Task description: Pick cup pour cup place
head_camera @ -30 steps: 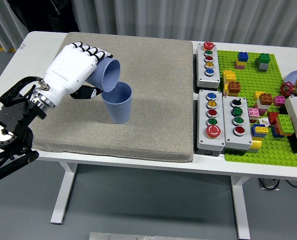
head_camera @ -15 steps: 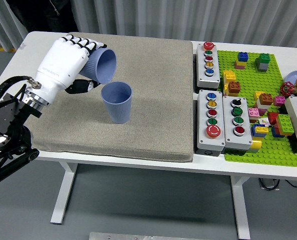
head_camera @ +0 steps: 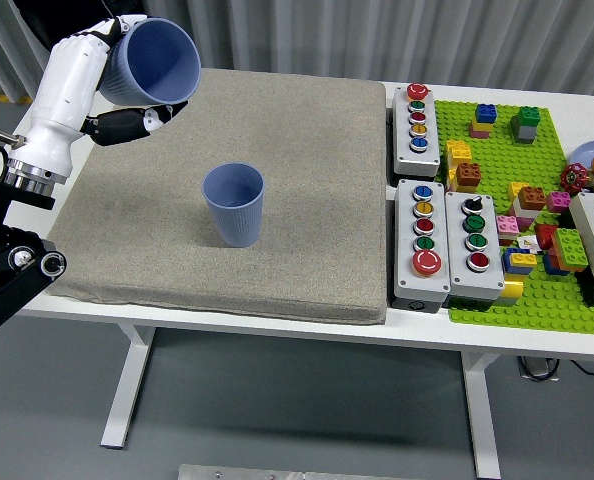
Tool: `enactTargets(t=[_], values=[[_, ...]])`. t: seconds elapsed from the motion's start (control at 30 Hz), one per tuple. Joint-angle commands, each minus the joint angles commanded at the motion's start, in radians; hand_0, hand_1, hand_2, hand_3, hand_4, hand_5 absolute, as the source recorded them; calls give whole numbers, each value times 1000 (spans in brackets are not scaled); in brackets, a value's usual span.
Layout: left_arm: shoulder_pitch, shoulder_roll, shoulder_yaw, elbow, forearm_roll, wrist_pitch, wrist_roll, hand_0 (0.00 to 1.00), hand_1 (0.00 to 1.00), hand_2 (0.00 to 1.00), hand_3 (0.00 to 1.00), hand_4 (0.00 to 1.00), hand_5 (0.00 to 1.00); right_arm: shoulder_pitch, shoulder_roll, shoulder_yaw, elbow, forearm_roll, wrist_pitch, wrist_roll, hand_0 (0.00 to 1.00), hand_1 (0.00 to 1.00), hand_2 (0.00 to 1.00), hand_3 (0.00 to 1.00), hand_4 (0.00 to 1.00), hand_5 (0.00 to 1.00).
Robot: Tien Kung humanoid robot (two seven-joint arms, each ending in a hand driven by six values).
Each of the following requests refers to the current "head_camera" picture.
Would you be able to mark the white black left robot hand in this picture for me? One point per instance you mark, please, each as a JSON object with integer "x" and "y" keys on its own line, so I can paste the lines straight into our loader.
{"x": 62, "y": 100}

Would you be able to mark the blue ribbed plastic cup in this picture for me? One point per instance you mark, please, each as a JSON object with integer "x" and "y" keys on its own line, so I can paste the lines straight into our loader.
{"x": 162, "y": 60}
{"x": 234, "y": 205}

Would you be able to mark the person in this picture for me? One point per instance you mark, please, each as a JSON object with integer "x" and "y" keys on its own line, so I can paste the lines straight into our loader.
{"x": 52, "y": 15}

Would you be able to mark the grey-brown fabric mat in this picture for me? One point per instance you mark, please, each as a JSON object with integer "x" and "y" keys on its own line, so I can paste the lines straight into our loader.
{"x": 302, "y": 210}

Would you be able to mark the white table leg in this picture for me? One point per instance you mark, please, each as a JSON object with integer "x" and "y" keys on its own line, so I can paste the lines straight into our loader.
{"x": 127, "y": 380}
{"x": 481, "y": 415}

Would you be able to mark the grey five-button control box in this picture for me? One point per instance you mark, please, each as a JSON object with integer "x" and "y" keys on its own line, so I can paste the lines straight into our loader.
{"x": 418, "y": 150}

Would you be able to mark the grey box with emergency stop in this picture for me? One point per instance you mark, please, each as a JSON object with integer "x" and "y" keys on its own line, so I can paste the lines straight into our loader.
{"x": 423, "y": 280}

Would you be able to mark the brown toy brick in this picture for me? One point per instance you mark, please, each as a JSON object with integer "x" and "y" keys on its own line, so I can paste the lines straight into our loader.
{"x": 532, "y": 198}
{"x": 468, "y": 174}

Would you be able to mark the pink toy brick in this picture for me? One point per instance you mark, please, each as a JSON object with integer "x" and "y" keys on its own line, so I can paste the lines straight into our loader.
{"x": 507, "y": 225}
{"x": 479, "y": 132}

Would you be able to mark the blue toy brick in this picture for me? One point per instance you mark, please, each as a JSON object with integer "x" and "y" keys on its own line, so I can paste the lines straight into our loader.
{"x": 486, "y": 113}

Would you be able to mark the grey toy brick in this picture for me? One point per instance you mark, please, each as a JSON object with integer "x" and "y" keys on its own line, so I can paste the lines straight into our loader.
{"x": 523, "y": 131}

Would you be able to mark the blue and yellow brick stack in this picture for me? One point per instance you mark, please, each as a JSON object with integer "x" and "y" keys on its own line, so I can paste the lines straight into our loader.
{"x": 517, "y": 261}

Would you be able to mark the yellow round toy brick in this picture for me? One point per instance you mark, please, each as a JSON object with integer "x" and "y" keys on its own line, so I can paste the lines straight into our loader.
{"x": 509, "y": 289}

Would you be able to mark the red toy brick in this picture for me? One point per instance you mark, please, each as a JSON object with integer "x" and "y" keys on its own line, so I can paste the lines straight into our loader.
{"x": 546, "y": 235}

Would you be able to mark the magenta toy brick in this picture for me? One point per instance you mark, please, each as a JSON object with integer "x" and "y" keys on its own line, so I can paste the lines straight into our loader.
{"x": 558, "y": 201}

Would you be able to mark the red valve handwheel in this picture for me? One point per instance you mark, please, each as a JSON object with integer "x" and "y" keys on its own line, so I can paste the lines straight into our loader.
{"x": 573, "y": 178}

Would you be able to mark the light blue plate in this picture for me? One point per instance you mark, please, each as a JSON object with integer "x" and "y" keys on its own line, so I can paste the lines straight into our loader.
{"x": 586, "y": 151}

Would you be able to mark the large green toy brick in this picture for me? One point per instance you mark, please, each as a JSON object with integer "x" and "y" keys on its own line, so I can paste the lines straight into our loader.
{"x": 569, "y": 246}

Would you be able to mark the green studded baseplate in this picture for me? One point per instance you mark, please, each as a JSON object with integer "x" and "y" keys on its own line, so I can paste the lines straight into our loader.
{"x": 552, "y": 310}

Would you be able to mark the grey power adapter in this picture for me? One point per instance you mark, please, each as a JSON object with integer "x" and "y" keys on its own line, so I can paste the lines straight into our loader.
{"x": 537, "y": 369}

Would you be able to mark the grey box with selector switch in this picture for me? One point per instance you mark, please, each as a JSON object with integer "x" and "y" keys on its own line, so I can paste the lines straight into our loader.
{"x": 474, "y": 280}

